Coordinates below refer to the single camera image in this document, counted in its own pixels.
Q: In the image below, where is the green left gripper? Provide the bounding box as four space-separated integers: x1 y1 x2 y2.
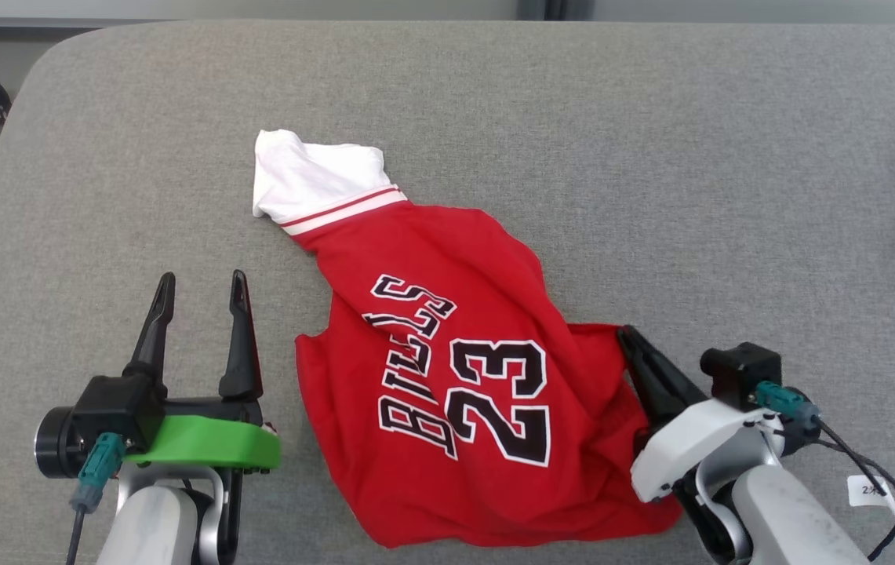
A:
34 270 282 550

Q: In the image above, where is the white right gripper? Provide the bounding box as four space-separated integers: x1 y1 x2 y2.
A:
618 325 785 562

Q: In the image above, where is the red Bulls 23 jersey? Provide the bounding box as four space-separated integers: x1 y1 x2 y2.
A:
253 129 683 549

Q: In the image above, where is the white cable label tag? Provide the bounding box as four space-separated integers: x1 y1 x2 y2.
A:
847 475 895 523

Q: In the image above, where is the grey partition post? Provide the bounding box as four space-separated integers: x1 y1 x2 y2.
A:
518 0 595 20

